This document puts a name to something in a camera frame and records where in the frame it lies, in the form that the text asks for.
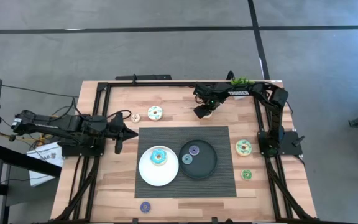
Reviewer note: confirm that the black mounting bar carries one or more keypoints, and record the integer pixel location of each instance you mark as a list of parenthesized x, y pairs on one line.
[(148, 77)]

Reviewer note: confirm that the black round plate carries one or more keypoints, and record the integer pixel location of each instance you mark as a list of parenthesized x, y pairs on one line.
[(205, 165)]

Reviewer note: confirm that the dark side desk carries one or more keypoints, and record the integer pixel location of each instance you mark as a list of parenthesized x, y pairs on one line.
[(26, 160)]

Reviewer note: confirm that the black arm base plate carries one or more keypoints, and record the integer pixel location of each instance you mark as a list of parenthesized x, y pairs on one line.
[(291, 143), (82, 151)]

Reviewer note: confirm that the small indigo sprinkled donut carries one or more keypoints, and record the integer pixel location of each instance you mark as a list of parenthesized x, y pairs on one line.
[(142, 207)]

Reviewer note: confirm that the green plant in white pot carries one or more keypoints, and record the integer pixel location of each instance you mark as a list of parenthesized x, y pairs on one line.
[(242, 81)]

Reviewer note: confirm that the small teal donut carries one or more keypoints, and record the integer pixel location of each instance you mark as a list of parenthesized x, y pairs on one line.
[(184, 159)]

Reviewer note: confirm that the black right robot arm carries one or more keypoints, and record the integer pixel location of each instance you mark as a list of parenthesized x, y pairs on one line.
[(238, 92)]

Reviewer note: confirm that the small white donut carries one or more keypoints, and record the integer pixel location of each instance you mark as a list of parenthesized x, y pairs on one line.
[(209, 116)]

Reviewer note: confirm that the large blue glazed donut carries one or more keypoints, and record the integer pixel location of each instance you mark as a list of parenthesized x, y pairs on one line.
[(154, 158)]

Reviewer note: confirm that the small green donut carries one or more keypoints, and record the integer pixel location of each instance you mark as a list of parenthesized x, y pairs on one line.
[(243, 175)]

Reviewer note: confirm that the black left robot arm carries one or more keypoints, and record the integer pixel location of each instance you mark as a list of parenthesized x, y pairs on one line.
[(57, 123)]

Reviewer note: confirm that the small purple donut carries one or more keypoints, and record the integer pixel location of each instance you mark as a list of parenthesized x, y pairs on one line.
[(190, 150)]

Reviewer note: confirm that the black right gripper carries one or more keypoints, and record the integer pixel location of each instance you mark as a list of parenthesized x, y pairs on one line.
[(208, 95)]

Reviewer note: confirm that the white round plate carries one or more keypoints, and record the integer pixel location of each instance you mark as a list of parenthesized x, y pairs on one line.
[(157, 175)]

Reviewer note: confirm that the large white teal-striped donut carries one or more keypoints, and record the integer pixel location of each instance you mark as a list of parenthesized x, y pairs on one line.
[(151, 113)]

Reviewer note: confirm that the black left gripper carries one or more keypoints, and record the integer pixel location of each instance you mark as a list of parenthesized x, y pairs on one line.
[(117, 129)]

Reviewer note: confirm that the white paper bag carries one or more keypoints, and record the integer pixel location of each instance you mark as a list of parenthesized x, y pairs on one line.
[(45, 155)]

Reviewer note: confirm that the grey woven placemat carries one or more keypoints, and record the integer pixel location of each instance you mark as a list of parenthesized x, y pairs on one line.
[(166, 133)]

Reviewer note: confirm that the black aluminium table frame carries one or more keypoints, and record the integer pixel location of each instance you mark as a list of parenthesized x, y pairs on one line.
[(151, 84)]

